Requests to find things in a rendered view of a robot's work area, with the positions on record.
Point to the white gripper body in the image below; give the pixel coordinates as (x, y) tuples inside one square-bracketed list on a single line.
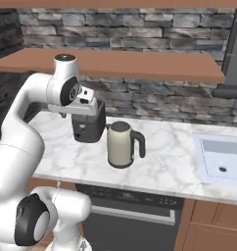
[(74, 108)]

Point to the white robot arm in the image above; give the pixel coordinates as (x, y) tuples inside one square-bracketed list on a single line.
[(19, 143)]

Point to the dark grey toaster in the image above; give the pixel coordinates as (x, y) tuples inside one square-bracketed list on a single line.
[(89, 125)]

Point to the cream electric kettle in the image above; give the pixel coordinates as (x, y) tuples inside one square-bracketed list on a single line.
[(121, 145)]

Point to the brown wooden shelf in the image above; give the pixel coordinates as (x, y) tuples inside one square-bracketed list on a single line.
[(123, 64), (117, 3)]

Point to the wooden drawer front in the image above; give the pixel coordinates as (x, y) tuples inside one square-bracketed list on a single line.
[(45, 183), (218, 215)]

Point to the black dishwasher door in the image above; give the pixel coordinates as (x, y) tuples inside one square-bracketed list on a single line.
[(130, 219)]

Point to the white sink basin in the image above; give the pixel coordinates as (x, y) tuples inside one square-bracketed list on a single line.
[(221, 160)]

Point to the dark grey range hood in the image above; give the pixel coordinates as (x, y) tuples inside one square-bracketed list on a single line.
[(230, 59)]

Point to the wooden cabinet door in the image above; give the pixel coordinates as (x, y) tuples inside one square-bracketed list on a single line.
[(212, 238)]

